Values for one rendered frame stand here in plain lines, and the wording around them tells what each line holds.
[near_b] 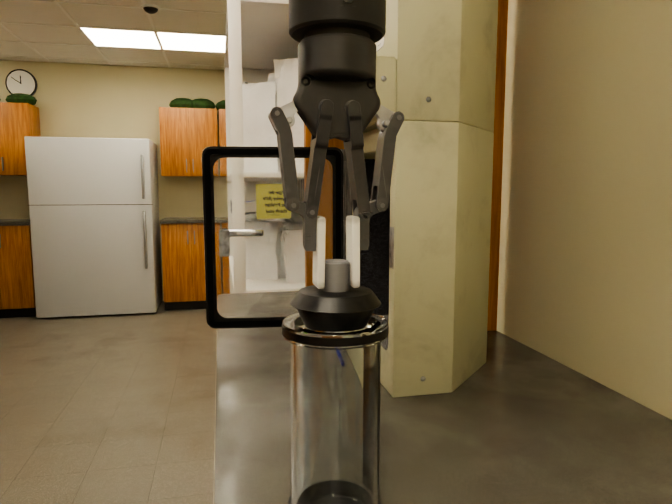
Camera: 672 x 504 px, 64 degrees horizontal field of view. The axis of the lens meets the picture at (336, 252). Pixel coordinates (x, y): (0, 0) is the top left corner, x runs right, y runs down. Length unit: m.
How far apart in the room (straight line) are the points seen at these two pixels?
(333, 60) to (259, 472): 0.51
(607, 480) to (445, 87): 0.62
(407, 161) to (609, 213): 0.42
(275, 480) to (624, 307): 0.70
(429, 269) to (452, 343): 0.14
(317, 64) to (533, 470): 0.56
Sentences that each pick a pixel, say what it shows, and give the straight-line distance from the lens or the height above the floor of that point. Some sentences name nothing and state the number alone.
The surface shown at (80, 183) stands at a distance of 5.88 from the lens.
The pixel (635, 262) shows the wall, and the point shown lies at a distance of 1.08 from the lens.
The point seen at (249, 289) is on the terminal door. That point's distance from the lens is 1.21.
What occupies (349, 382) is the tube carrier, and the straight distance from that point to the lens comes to 0.52.
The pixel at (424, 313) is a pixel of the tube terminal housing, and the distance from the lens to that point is 0.94.
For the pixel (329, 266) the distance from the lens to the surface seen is 0.53.
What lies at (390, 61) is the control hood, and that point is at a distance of 0.92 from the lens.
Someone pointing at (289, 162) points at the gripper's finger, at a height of 1.32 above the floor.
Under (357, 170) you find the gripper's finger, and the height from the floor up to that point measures 1.32.
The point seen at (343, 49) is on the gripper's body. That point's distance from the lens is 0.51.
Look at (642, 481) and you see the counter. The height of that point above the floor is 0.94.
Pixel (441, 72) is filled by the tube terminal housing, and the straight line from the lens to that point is 0.94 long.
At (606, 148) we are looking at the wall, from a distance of 1.15.
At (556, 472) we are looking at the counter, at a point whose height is 0.94.
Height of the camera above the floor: 1.30
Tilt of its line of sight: 7 degrees down
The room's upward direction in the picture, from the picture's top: straight up
